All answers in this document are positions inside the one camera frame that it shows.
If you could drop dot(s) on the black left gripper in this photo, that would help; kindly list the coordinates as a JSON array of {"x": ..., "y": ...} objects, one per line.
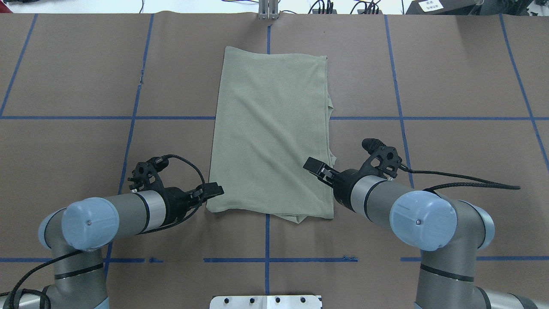
[{"x": 176, "y": 203}]

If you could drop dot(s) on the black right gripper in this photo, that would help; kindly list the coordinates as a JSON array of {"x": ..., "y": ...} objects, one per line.
[{"x": 343, "y": 183}]

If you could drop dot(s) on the olive green long-sleeve shirt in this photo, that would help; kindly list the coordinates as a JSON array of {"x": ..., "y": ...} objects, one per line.
[{"x": 272, "y": 115}]

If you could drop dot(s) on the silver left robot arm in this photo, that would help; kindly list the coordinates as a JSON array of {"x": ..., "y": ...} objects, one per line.
[{"x": 76, "y": 233}]

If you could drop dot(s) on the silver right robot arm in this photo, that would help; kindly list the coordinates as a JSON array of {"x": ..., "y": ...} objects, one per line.
[{"x": 449, "y": 233}]

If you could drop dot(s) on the brown paper table cover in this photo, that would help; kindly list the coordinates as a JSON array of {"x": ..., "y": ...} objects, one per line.
[{"x": 85, "y": 97}]

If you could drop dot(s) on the black box with label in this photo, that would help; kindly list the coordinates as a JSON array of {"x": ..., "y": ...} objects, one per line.
[{"x": 442, "y": 7}]

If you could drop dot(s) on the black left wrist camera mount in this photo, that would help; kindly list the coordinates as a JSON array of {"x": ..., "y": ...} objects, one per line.
[{"x": 145, "y": 176}]

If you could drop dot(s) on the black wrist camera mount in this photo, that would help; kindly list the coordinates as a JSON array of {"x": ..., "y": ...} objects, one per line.
[
  {"x": 383, "y": 161},
  {"x": 145, "y": 176}
]

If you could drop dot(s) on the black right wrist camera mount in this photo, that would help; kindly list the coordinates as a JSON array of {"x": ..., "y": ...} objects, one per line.
[{"x": 383, "y": 161}]

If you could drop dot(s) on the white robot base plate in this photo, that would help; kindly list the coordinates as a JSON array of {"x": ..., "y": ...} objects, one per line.
[{"x": 267, "y": 302}]

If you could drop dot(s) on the aluminium frame post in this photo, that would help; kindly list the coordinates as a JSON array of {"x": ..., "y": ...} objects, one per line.
[{"x": 268, "y": 9}]

